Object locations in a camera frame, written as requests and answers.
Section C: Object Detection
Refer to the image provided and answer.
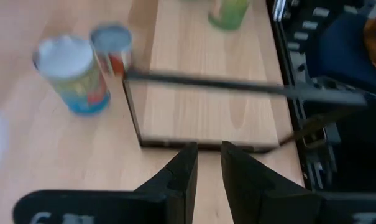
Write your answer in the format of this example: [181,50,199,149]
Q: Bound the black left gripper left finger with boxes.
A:
[134,142,198,224]

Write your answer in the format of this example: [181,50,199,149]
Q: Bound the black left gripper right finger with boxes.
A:
[221,141,322,224]

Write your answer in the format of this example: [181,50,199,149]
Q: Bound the black aluminium rig frame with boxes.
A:
[265,0,342,192]

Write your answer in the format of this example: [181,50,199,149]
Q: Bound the blue label tall can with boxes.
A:
[32,34,111,116]

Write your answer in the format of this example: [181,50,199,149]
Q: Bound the person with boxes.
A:
[305,0,376,97]

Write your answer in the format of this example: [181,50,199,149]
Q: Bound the small grey camera box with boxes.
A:
[301,127,328,150]

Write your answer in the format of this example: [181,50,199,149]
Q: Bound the diced tomatoes short can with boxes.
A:
[89,23,133,78]

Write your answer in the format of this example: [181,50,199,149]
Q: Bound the green label tall can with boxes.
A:
[208,0,250,31]

